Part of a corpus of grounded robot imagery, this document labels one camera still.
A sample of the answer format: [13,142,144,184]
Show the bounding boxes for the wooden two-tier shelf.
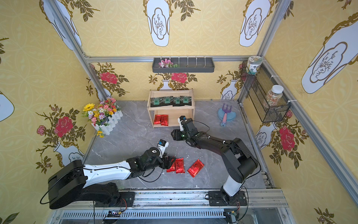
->
[147,89,195,127]

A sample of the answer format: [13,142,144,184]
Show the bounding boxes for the red tea bag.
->
[175,158,185,174]
[160,114,169,126]
[187,159,204,178]
[167,162,176,173]
[153,114,162,125]

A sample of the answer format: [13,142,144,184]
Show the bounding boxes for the green tea bag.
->
[150,97,163,107]
[172,96,185,106]
[161,96,173,106]
[181,96,192,106]

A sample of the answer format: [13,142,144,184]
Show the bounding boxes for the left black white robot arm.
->
[46,147,176,210]

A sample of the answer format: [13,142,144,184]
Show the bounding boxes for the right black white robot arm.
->
[171,116,261,205]

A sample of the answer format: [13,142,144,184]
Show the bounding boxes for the purple pink toy rake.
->
[221,104,232,127]

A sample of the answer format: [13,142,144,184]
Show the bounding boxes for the blue dustpan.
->
[217,108,236,122]

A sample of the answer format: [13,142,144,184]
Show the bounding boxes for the flower bouquet white fence pot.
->
[83,98,123,138]

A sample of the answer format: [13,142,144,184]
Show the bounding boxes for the small circuit board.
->
[107,210,122,218]

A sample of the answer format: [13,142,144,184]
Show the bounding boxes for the pink flowers in tray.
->
[158,59,179,68]

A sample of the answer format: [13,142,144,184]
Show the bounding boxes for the glass jar white lid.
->
[263,85,284,109]

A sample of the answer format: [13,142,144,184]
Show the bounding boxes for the patterned tin jar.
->
[246,56,263,75]

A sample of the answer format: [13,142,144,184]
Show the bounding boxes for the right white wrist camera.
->
[178,116,186,131]

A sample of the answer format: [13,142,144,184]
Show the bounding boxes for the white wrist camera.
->
[178,116,186,131]
[157,139,169,154]

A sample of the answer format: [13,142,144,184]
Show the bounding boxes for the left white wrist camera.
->
[157,139,169,154]

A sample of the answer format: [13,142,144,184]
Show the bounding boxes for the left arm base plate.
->
[109,191,135,208]

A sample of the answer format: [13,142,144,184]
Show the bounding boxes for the grey wall tray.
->
[152,57,215,73]

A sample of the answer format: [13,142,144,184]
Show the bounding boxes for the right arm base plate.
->
[207,190,248,206]

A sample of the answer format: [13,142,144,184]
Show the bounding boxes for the black wire wall basket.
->
[242,67,291,123]

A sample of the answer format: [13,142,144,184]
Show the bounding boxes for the aluminium rail frame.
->
[47,189,295,224]

